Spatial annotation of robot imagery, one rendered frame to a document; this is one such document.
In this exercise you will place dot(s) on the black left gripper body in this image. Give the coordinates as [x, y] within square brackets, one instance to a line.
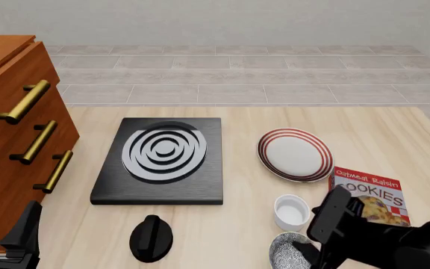
[9, 264]

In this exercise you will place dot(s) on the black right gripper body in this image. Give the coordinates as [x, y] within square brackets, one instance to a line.
[334, 256]

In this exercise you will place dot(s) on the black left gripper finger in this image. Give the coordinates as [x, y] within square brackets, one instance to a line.
[26, 232]

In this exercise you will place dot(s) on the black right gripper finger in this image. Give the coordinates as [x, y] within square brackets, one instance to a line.
[308, 252]

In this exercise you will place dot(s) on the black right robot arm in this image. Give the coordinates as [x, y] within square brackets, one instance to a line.
[405, 246]

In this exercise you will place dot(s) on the black patterned bowl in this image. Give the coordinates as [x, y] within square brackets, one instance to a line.
[284, 252]

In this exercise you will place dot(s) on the small white ramekin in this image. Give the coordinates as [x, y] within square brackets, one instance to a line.
[291, 213]

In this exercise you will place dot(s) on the white plate with red rings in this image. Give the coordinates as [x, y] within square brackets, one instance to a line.
[293, 155]

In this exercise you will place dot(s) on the flat black stove plate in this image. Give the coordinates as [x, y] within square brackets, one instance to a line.
[162, 185]

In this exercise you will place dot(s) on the oatmeal raisin cookies box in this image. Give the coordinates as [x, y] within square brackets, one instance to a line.
[383, 193]

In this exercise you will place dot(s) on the round black stove knob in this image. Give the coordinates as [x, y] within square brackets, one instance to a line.
[151, 238]

